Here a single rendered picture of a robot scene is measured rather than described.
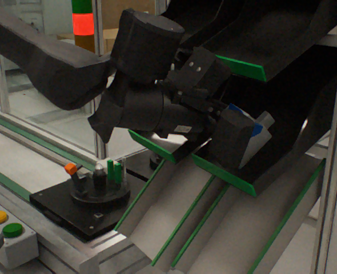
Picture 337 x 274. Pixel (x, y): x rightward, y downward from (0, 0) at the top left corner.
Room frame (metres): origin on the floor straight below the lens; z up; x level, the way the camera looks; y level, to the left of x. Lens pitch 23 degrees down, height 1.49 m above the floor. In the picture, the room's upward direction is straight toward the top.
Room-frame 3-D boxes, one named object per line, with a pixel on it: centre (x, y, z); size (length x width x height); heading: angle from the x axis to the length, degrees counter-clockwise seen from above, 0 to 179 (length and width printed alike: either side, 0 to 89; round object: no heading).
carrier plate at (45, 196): (0.93, 0.16, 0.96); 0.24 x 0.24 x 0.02; 45
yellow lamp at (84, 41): (1.15, 0.21, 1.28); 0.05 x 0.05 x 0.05
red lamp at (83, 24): (1.15, 0.21, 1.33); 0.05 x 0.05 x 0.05
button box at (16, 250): (0.84, 0.37, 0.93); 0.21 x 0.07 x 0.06; 45
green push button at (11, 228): (0.79, 0.32, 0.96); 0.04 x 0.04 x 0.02
